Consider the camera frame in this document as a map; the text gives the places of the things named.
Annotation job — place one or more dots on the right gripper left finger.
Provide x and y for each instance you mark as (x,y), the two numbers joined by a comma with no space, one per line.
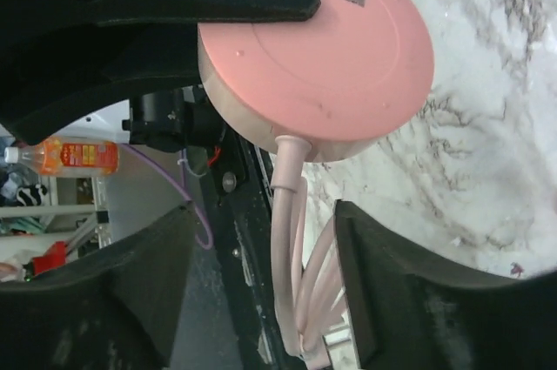
(116,308)

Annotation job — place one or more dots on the orange drink bottle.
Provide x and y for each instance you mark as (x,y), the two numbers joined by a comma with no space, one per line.
(67,157)

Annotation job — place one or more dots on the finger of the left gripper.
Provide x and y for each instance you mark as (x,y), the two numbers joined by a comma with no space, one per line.
(62,60)

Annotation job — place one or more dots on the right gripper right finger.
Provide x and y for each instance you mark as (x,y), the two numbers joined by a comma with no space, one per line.
(411,308)

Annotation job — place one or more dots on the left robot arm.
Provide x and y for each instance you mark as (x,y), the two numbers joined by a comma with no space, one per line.
(162,120)

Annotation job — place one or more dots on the aluminium frame rail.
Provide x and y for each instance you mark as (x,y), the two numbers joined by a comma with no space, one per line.
(46,210)

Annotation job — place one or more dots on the pink round power hub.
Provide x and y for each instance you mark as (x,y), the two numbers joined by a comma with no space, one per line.
(354,72)

